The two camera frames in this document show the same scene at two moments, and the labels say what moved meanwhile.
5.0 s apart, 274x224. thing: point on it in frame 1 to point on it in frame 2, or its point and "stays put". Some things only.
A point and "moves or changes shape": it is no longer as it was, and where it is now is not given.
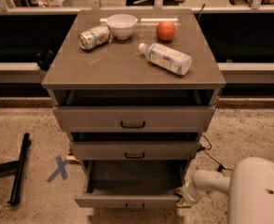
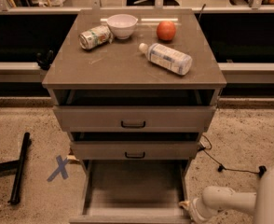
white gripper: [189, 193] to [195, 208]
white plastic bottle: [166, 58] stays put
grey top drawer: [134, 119] stays put
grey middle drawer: [138, 150] stays put
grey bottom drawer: [131, 184] moves or changes shape
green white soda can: [95, 37] stays put
